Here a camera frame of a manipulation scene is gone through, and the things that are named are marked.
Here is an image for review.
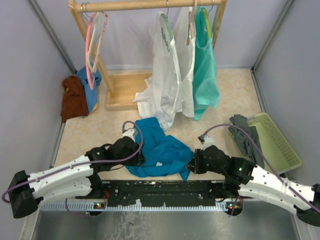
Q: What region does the blue t-shirt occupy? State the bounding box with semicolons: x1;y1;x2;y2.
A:
126;117;194;181

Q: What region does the cream hanger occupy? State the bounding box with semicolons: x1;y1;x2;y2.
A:
85;12;108;73

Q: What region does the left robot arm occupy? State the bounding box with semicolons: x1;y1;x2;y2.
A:
1;136;144;219

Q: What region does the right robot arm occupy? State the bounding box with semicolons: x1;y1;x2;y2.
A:
186;145;320;227

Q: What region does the white t-shirt on green hanger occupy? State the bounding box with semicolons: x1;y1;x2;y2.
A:
133;12;182;131

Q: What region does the white t-shirt on wooden hanger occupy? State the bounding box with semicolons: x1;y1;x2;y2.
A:
173;7;196;118

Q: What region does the teal t-shirt on hanger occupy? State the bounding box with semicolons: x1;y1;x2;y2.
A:
192;6;220;121

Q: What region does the pink hanger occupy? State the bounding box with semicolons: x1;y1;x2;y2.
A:
85;12;108;90

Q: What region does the green hanger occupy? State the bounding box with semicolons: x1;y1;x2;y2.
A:
160;13;174;53

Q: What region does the yellow hanger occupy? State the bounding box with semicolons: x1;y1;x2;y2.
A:
201;7;212;39

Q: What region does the wooden hanger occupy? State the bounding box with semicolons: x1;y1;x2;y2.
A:
188;0;198;40

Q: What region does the wooden clothes rack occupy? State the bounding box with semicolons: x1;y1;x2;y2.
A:
68;0;227;112

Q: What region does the light blue striped cloth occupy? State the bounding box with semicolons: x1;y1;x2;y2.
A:
75;65;103;115

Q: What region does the light green perforated basket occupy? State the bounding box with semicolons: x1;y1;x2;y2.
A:
247;112;302;174

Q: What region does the brown cloth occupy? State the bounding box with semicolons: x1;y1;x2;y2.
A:
61;75;89;123

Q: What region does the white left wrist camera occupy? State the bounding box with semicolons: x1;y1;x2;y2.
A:
122;128;138;143

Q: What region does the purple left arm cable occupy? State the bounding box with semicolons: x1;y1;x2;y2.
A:
1;120;144;203

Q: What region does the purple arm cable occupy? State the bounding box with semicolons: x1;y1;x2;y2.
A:
1;120;144;203
203;123;320;213

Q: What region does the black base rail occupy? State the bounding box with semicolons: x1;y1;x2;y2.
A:
74;179;253;207

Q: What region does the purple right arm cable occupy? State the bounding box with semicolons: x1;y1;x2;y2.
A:
203;123;320;213

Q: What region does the white toothed cable strip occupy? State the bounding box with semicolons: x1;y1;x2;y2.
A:
39;201;245;213

